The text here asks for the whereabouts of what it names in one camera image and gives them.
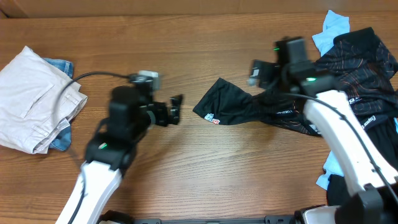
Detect black orange patterned jersey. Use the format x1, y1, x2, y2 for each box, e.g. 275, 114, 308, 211
193, 27, 397, 136

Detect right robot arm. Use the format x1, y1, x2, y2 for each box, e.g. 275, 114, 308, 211
269, 37, 397, 224

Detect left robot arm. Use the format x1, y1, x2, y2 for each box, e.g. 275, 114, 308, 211
57, 86, 183, 223

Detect light blue cloth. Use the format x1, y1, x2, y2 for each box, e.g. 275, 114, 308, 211
312, 10, 350, 57

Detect blue denim jeans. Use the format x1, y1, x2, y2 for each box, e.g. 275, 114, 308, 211
44, 58, 74, 151

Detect black garment pile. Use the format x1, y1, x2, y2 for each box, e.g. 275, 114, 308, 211
326, 118, 398, 208

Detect beige folded trousers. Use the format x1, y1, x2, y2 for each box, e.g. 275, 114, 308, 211
1, 47, 87, 154

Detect right black cable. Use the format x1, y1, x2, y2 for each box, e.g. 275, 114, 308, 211
279, 92, 398, 203

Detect black cable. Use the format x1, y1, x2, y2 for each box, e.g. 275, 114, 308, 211
52, 71, 131, 224
279, 92, 398, 203

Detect left black cable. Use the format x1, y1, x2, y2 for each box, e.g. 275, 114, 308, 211
52, 71, 131, 224

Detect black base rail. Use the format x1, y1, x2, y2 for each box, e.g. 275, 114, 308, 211
99, 210, 299, 224

